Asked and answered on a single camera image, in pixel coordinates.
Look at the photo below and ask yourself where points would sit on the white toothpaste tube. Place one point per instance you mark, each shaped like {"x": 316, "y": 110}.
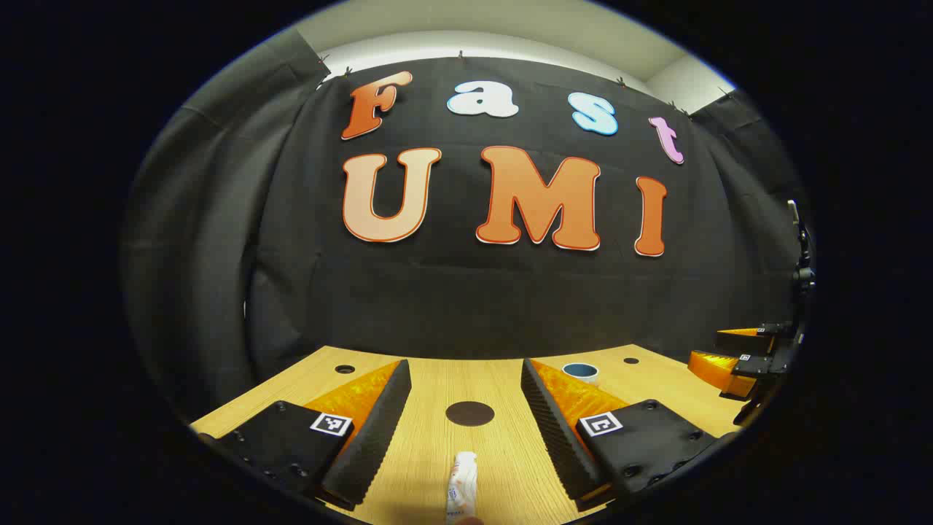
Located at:
{"x": 462, "y": 481}

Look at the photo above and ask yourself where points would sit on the black backdrop cloth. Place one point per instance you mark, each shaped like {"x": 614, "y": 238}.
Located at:
{"x": 510, "y": 292}

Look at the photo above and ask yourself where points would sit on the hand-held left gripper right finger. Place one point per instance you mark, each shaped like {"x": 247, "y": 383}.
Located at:
{"x": 554, "y": 430}

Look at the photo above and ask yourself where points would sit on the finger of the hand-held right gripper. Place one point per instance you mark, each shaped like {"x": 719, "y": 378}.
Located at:
{"x": 736, "y": 337}
{"x": 718, "y": 368}

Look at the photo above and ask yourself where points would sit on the wooden desktop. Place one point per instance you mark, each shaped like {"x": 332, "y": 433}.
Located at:
{"x": 430, "y": 445}

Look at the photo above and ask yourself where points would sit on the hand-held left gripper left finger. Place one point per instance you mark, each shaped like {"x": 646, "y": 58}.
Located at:
{"x": 379, "y": 430}

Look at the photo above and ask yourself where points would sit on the dark brown round coaster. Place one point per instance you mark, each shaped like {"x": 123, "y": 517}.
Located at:
{"x": 469, "y": 413}

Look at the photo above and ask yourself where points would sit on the light blue cup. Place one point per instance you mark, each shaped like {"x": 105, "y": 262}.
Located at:
{"x": 581, "y": 372}

